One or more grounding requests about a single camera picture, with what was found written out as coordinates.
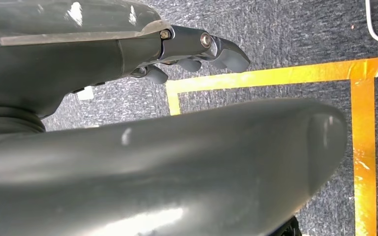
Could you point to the small white floor label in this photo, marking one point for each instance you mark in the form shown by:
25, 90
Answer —
85, 93

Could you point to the yellow floor tape square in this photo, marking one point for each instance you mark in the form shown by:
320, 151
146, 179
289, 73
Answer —
362, 130

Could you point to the black robot foot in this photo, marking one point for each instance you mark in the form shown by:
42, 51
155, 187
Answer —
288, 229

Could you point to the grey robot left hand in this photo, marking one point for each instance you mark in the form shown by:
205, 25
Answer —
176, 169

